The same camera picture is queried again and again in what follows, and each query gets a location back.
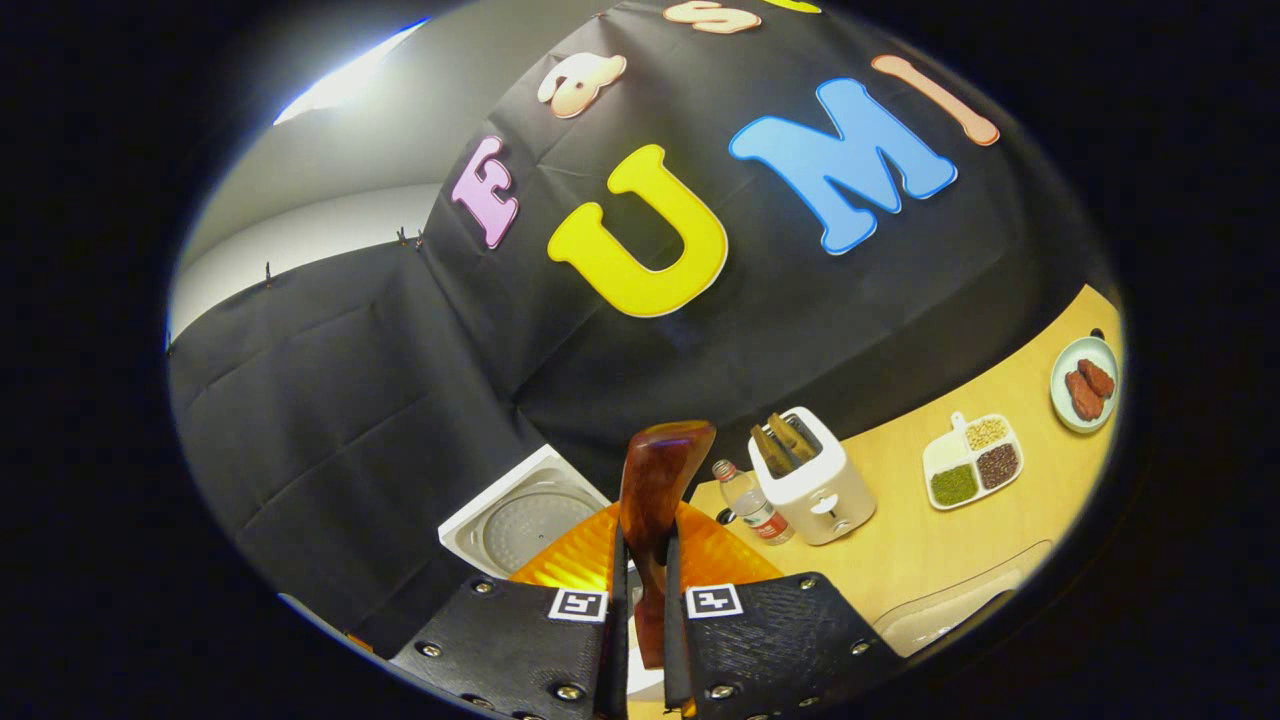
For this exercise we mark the clear plastic rice container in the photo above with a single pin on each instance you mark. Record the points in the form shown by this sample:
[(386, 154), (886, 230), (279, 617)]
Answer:
[(940, 615)]

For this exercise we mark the red meat piece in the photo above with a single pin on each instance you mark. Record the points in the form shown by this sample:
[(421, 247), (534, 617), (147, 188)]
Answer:
[(1083, 398), (1097, 378)]

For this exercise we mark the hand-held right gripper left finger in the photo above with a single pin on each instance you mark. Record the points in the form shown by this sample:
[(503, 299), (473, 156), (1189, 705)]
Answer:
[(520, 645)]

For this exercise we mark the pale green plate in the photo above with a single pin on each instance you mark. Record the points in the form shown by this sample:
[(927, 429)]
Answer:
[(1062, 400)]

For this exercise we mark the white rice cooker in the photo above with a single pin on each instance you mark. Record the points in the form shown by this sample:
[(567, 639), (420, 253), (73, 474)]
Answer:
[(530, 520)]

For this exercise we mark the clear water bottle red label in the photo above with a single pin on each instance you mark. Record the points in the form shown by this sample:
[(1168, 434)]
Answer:
[(755, 510)]

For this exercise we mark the brown wooden spoon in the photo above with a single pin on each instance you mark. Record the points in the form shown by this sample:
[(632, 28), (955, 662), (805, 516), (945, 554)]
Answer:
[(655, 480)]

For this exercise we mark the white toaster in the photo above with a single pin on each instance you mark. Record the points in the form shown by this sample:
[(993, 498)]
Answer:
[(820, 500)]

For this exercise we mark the brown toast slice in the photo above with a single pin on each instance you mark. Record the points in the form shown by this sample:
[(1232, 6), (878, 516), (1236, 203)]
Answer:
[(792, 435), (768, 450)]

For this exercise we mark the ceiling light panel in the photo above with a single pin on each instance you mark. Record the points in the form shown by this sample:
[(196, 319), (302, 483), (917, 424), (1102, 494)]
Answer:
[(340, 80)]

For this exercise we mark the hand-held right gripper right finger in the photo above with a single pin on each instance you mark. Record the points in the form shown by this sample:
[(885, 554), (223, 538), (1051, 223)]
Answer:
[(780, 645)]

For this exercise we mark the black backdrop cloth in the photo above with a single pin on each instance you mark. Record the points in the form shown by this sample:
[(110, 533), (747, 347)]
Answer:
[(400, 380)]

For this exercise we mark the white divided bean dish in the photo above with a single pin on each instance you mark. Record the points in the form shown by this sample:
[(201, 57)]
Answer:
[(945, 455)]

